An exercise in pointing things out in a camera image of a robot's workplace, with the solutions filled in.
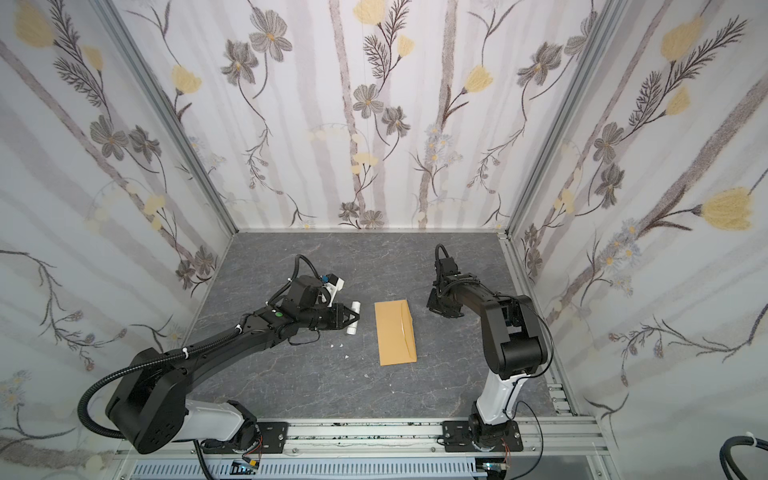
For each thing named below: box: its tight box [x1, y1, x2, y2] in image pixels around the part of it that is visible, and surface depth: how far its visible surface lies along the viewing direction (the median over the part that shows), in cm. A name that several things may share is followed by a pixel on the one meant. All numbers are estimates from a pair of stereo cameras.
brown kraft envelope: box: [374, 299, 417, 366], surface depth 95 cm
